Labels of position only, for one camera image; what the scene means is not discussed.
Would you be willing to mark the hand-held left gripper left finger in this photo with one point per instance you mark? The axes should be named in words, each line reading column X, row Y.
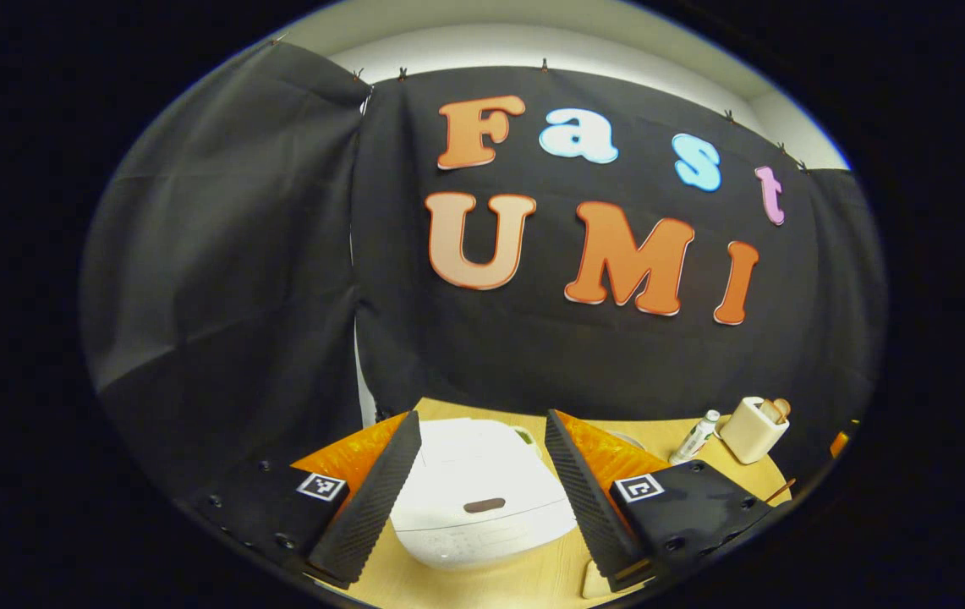
column 372, row 507

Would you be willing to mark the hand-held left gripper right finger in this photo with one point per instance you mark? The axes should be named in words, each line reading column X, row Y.
column 588, row 507

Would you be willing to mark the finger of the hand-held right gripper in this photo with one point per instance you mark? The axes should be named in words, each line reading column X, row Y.
column 840, row 444

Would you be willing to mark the white rice cooker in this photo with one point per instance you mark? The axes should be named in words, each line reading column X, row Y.
column 465, row 474

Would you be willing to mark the toast bread slice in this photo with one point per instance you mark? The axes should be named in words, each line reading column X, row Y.
column 782, row 408
column 767, row 413

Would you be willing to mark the beige tray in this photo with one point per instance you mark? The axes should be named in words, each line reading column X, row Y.
column 596, row 584

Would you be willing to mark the white round plate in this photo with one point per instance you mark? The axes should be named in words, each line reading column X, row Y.
column 634, row 440

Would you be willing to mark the cream toaster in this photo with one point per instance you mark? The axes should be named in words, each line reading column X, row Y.
column 748, row 436

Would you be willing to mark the small divided grain dish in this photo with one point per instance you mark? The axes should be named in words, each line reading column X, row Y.
column 526, row 436

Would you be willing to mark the white green drink bottle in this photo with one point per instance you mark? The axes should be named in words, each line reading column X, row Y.
column 693, row 438

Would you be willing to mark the black backdrop cloth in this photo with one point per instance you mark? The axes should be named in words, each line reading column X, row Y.
column 237, row 254

